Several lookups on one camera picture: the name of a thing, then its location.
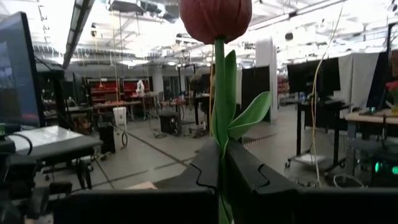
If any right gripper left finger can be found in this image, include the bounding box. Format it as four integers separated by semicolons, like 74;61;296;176
53;138;221;224

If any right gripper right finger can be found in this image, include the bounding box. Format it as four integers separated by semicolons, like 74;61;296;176
224;138;398;224

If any dark maroon artificial tulip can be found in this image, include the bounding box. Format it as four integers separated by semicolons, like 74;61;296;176
178;0;273;224

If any black computer tower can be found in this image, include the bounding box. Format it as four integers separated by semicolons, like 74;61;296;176
159;110;183;136

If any black box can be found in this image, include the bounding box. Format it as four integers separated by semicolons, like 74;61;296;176
98;122;116;154

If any white bin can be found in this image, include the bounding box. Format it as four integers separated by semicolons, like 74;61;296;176
113;106;127;126

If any black rolling cart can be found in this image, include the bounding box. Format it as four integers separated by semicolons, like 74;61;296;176
285;98;353;175

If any wooden workbench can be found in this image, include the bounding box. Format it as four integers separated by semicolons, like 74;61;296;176
345;108;398;141

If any black partition panel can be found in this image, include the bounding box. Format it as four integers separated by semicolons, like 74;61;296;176
241;65;271;123

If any black screen on cart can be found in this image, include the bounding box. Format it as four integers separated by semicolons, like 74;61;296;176
287;57;341;98

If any red shelving unit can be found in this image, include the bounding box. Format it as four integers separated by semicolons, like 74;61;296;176
88;78;150;105

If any white curtain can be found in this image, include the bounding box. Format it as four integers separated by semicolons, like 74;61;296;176
337;52;381;110

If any white building pillar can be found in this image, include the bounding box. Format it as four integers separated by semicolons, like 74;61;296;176
255;37;279;121

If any red tulip bunch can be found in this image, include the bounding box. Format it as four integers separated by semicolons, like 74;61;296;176
384;80;398;113

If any long ceiling light fixture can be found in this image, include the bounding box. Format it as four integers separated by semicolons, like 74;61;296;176
62;0;96;70

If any black computer monitor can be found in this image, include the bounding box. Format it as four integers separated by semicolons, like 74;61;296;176
0;11;44;128

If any yellow hanging cable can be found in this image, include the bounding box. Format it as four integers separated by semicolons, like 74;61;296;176
309;4;345;189

